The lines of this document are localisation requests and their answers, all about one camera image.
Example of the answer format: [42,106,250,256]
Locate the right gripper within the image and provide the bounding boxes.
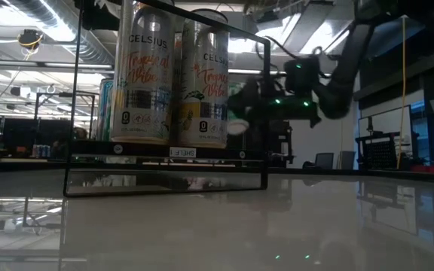
[228,77,322,129]

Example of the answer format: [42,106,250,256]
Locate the green Sprite can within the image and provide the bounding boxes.
[96,78,115,141]

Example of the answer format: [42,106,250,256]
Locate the black computer monitor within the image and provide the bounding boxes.
[268,120,295,166]

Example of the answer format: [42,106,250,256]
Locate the long ceiling light strip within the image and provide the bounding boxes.
[0,59,289,76]

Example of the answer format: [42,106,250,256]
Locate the black ceiling device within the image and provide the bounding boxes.
[17,29,44,52]

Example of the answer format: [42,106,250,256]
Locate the black office chair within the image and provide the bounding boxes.
[313,152,335,171]

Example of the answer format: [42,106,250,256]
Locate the grey office chair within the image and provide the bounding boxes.
[338,150,357,170]

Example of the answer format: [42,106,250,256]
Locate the wooden tray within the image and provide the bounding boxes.
[63,0,270,199]

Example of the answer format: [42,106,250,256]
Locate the black mesh cart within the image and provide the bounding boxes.
[355,131,416,171]

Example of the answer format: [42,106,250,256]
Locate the large ribbed air duct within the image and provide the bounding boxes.
[9,0,115,65]

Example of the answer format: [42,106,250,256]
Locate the yellow hanging cable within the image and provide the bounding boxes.
[396,14,407,170]

